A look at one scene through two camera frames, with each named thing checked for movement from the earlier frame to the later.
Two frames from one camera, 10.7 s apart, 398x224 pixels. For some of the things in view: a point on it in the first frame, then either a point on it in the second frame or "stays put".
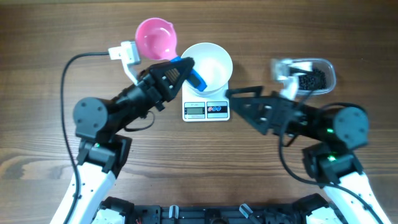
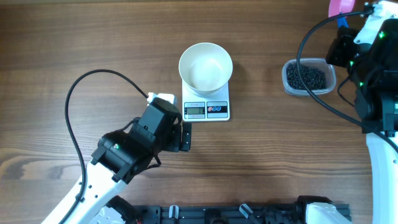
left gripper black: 156,89 to 175,144
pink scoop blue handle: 156,38 to 339,7
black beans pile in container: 314,80 stays put
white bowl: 214,65 stays put
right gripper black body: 298,121 to 342,53
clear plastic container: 314,76 stays put
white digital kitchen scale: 198,108 stays put
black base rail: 304,213 stays put
